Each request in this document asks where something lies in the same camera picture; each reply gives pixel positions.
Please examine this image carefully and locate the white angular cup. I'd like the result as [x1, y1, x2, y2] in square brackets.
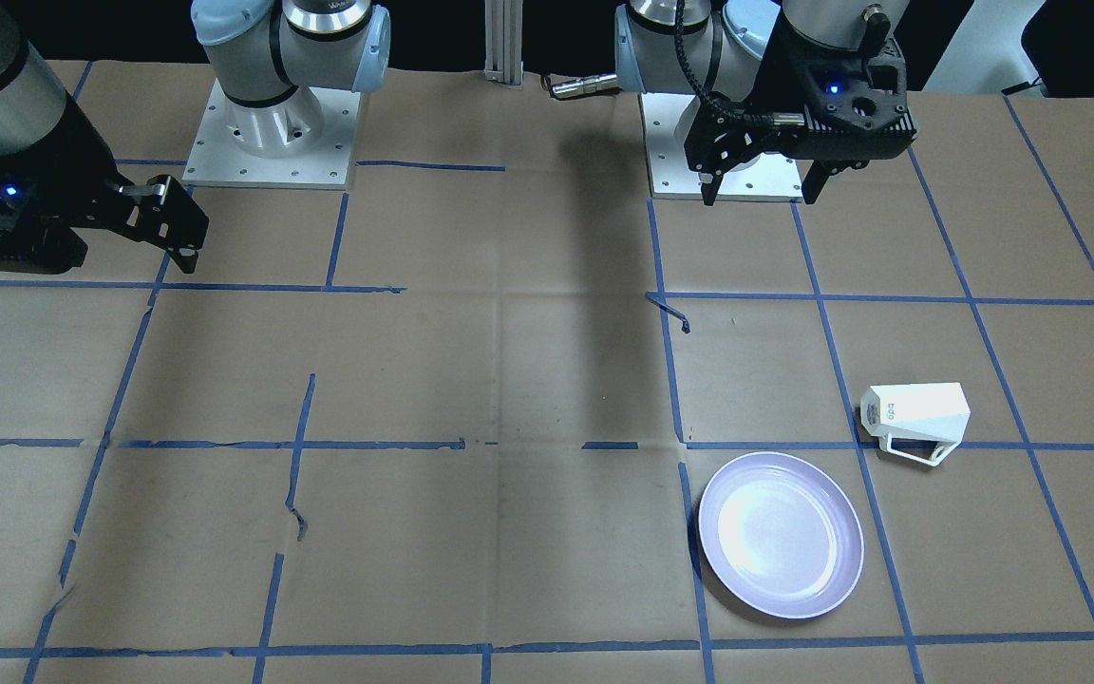
[860, 382, 971, 467]

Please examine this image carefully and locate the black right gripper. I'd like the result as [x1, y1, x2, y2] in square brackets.
[0, 97, 209, 276]

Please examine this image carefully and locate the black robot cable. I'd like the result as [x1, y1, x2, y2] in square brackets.
[547, 0, 806, 129]

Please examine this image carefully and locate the aluminium frame post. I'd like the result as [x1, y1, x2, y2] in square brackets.
[482, 0, 524, 89]

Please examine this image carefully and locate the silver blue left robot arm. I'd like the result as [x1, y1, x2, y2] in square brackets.
[613, 1, 917, 206]

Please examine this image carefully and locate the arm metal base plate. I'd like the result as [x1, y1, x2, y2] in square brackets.
[182, 83, 365, 192]
[638, 92, 806, 202]

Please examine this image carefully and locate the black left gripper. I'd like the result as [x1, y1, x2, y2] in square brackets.
[683, 33, 917, 207]

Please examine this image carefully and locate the lavender round plate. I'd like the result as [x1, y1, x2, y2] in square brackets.
[696, 451, 865, 621]

